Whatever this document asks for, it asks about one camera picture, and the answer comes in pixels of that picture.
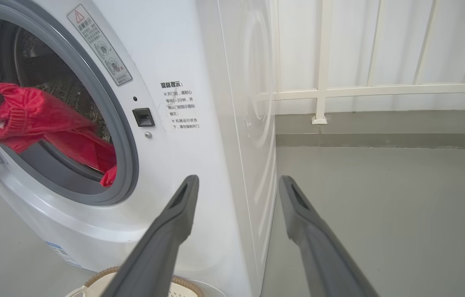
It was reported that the blue energy label sticker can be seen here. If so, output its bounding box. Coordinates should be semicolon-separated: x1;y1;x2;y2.
45;241;83;268

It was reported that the cream plastic laundry basket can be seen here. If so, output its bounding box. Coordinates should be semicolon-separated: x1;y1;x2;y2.
65;266;205;297

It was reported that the red and white garment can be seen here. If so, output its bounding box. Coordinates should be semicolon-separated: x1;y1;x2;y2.
0;82;118;189

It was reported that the white metal railing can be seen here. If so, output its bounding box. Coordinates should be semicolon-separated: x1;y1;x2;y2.
256;0;465;125

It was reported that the white front-load washing machine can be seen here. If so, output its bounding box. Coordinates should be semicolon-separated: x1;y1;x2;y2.
0;0;278;297

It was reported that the black printed text label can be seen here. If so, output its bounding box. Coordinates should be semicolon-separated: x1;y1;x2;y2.
159;80;201;132

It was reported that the grey warning sticker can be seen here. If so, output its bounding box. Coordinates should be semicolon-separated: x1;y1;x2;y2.
66;4;133;87

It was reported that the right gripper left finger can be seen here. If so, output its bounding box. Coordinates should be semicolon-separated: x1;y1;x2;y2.
101;174;200;297

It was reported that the black door latch socket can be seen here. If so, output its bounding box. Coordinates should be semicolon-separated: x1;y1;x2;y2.
132;107;156;128

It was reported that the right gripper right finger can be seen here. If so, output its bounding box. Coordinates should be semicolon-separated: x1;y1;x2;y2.
278;175;380;297

